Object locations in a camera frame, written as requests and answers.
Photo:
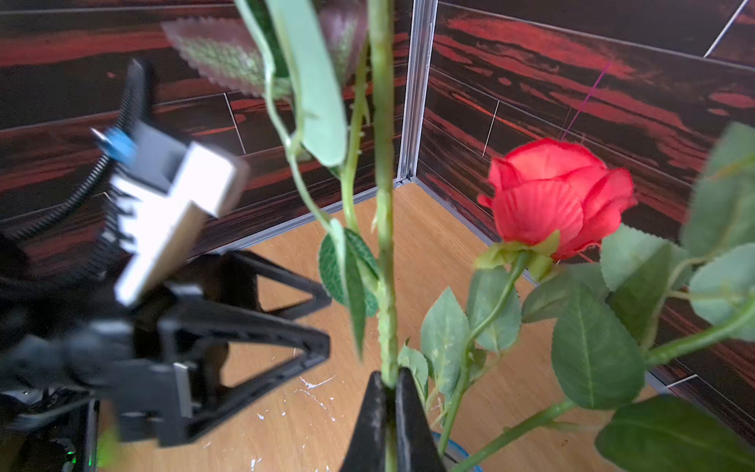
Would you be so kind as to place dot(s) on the white flower stem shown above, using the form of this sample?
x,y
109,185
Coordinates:
x,y
325,71

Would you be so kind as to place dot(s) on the red rose stem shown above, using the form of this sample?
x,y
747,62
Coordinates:
x,y
622,301

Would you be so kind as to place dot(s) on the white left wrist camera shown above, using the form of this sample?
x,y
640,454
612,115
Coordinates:
x,y
167,190

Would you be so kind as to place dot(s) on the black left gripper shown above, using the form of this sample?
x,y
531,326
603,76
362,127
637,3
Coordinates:
x,y
172,373

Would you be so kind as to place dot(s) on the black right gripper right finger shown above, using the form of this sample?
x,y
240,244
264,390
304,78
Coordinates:
x,y
416,447

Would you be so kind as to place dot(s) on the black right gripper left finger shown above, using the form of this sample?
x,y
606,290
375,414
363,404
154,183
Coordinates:
x,y
366,451

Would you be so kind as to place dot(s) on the blue purple glass vase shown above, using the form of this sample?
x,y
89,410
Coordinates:
x,y
454,455

